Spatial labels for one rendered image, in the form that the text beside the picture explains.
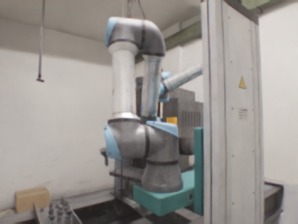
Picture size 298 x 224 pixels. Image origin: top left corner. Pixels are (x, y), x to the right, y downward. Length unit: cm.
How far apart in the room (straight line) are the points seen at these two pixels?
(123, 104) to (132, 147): 15
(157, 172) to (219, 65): 41
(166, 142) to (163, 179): 12
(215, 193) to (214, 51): 46
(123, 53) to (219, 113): 39
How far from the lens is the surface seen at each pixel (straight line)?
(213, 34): 71
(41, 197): 336
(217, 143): 65
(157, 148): 64
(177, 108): 140
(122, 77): 69
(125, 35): 75
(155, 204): 66
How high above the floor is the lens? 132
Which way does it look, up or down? 3 degrees up
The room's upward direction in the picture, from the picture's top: straight up
